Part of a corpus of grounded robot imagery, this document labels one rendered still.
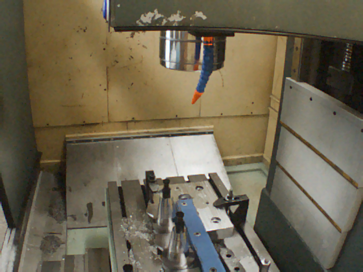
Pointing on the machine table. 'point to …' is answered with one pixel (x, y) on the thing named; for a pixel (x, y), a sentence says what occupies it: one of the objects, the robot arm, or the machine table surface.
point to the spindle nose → (188, 52)
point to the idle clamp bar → (230, 261)
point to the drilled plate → (216, 232)
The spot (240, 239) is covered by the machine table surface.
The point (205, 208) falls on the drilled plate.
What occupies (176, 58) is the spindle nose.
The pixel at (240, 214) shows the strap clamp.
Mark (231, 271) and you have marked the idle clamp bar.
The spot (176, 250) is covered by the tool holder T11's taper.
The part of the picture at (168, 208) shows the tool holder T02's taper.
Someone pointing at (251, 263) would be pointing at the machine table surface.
